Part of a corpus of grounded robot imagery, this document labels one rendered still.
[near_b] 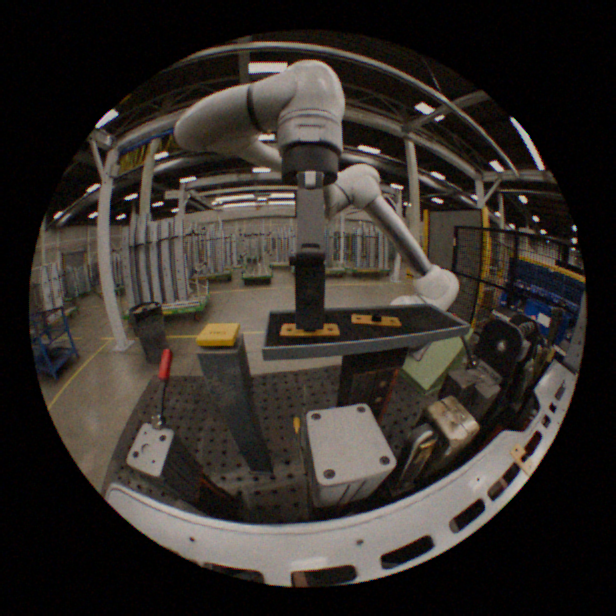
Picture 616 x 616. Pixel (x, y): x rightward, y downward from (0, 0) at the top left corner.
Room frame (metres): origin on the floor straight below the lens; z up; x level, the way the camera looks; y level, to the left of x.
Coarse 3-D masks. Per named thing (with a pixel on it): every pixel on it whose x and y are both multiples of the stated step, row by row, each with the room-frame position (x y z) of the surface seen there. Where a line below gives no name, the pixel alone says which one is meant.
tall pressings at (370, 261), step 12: (360, 228) 7.93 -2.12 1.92; (372, 228) 8.02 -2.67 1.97; (360, 240) 7.81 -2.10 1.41; (372, 240) 7.96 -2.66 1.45; (384, 240) 7.88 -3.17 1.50; (360, 252) 7.77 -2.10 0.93; (372, 252) 7.91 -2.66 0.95; (384, 252) 7.85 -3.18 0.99; (360, 264) 8.04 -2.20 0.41; (372, 264) 7.89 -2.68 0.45; (384, 264) 7.81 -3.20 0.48
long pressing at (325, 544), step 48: (528, 432) 0.03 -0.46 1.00; (480, 480) 0.02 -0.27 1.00; (144, 528) -0.06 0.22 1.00; (192, 528) -0.01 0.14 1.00; (240, 528) 0.01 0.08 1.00; (288, 528) 0.02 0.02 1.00; (336, 528) 0.02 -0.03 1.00; (384, 528) 0.01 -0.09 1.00; (432, 528) -0.02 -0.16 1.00; (288, 576) -0.06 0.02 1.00
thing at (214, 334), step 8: (208, 328) 0.26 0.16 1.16; (216, 328) 0.26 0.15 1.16; (224, 328) 0.27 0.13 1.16; (232, 328) 0.27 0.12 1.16; (200, 336) 0.23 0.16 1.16; (208, 336) 0.24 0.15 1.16; (216, 336) 0.24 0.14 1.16; (224, 336) 0.24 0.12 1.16; (232, 336) 0.24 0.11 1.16; (200, 344) 0.22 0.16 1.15; (208, 344) 0.23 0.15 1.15; (216, 344) 0.23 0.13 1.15; (224, 344) 0.23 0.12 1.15; (232, 344) 0.23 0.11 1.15
